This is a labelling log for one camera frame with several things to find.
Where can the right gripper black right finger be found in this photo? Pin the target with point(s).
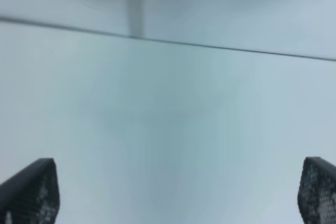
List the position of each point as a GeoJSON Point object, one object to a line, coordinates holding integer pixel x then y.
{"type": "Point", "coordinates": [316, 194]}

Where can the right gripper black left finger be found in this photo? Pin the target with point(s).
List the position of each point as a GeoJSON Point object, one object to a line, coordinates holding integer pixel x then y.
{"type": "Point", "coordinates": [32, 195]}

